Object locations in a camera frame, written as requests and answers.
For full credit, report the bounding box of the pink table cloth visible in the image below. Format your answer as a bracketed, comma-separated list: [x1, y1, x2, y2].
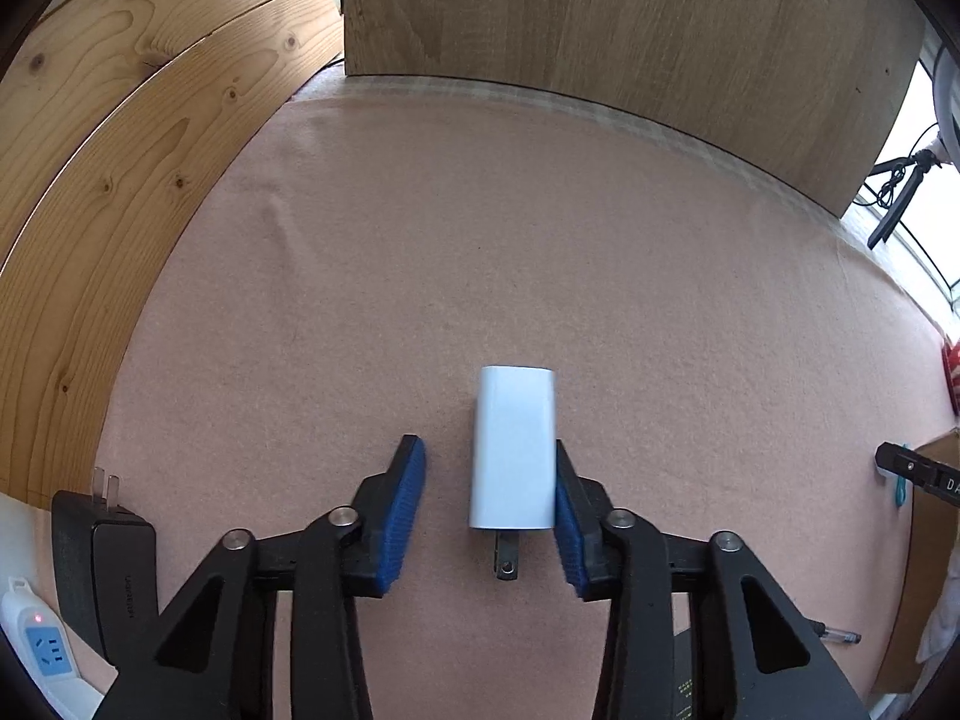
[98, 85, 953, 718]

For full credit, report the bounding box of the cardboard box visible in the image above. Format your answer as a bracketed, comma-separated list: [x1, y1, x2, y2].
[874, 444, 958, 694]

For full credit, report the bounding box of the black gel pen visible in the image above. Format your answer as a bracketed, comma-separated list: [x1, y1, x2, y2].
[811, 619, 862, 645]

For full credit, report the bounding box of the white power strip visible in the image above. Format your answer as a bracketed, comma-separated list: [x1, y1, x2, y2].
[2, 577, 103, 720]

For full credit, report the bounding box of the white usb charger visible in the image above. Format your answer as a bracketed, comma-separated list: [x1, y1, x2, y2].
[469, 366, 556, 582]

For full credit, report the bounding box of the light blue plastic clip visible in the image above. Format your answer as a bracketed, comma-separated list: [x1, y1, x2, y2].
[893, 476, 908, 509]

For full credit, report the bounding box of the light wooden board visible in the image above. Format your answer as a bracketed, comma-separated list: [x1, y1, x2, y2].
[345, 0, 926, 213]

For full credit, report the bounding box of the right white gloved hand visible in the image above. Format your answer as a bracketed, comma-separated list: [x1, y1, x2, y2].
[916, 575, 960, 663]

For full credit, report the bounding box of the white ring light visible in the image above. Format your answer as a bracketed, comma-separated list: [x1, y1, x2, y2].
[932, 46, 960, 169]

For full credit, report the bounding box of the potted spider plant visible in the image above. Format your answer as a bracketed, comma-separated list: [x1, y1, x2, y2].
[942, 343, 960, 416]

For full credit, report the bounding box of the black tripod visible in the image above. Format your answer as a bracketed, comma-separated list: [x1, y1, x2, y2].
[867, 145, 944, 250]

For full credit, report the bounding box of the black power adapter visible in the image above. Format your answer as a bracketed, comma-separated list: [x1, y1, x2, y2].
[52, 468, 158, 667]

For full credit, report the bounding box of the black card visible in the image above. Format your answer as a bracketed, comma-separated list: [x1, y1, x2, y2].
[672, 629, 693, 720]

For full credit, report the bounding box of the pine wood panel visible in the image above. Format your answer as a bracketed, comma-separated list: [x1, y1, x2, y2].
[2, 0, 342, 507]

